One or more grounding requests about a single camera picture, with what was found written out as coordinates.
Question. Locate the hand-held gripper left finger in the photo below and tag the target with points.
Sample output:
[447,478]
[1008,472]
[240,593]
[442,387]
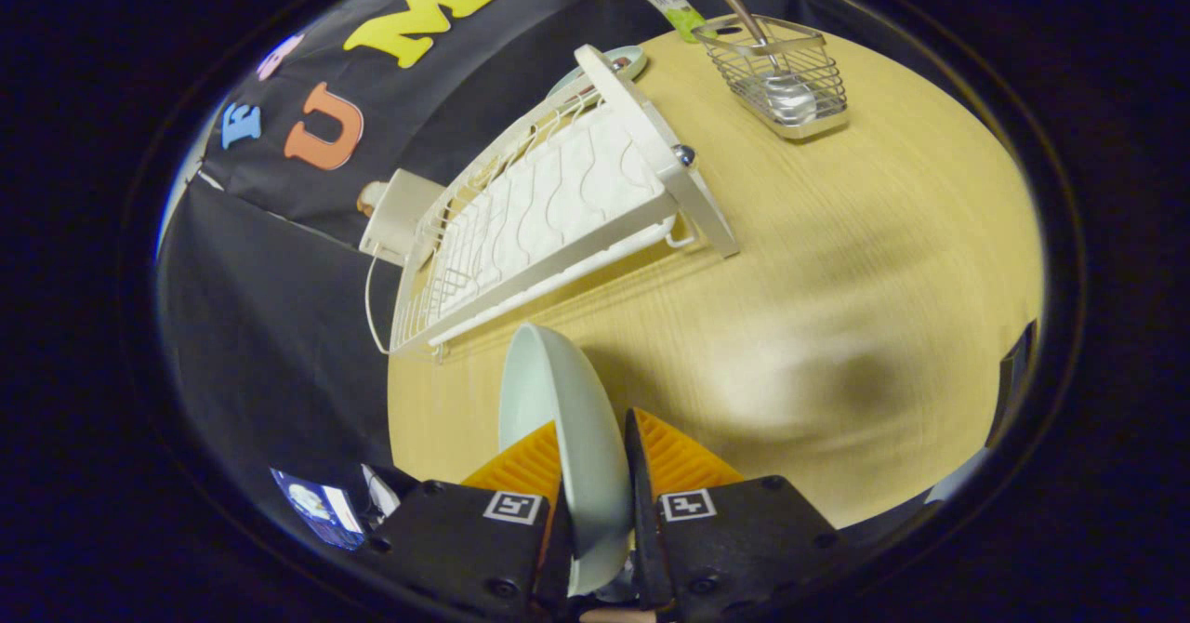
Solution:
[456,539]

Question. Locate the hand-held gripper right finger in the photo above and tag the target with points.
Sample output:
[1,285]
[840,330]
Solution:
[734,549]

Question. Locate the pale green plate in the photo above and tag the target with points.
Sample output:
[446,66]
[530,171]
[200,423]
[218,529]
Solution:
[576,437]

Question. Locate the small pale green dish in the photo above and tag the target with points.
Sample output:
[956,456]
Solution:
[629,60]

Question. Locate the blue and white screen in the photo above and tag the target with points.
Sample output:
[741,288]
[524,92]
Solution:
[321,510]

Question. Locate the black backdrop cloth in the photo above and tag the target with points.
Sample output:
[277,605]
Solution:
[279,325]

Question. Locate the black table edge block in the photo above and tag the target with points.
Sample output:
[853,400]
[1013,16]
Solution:
[1015,381]

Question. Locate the white toaster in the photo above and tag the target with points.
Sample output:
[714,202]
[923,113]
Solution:
[400,214]

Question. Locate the brown bread slice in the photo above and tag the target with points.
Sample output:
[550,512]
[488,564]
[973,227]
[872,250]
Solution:
[369,200]

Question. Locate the green label drink bottle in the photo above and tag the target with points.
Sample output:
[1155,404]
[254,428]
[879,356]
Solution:
[667,0]

